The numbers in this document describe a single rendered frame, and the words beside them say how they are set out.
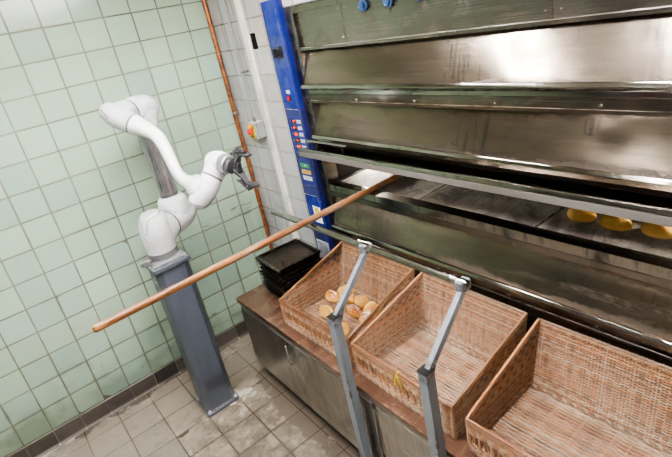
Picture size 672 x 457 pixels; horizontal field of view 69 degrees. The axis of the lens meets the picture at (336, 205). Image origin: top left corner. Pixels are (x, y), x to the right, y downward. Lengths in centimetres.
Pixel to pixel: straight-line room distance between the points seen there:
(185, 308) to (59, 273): 77
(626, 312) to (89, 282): 271
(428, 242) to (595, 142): 91
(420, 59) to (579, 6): 61
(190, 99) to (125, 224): 86
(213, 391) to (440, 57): 224
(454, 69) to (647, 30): 61
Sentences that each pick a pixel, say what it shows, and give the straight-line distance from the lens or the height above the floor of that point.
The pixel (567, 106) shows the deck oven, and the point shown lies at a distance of 166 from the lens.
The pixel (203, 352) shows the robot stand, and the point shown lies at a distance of 300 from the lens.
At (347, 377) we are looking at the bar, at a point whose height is 66.
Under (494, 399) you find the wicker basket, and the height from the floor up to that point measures 69.
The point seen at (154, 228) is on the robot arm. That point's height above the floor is 121.
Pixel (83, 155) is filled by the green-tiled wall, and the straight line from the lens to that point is 308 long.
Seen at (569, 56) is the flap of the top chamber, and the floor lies 180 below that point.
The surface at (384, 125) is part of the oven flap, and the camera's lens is 219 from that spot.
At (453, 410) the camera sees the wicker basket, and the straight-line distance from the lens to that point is 187.
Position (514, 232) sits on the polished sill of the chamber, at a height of 117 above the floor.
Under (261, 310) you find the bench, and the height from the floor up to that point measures 58.
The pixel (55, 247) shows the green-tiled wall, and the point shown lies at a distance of 315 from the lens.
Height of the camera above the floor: 206
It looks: 22 degrees down
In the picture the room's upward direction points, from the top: 12 degrees counter-clockwise
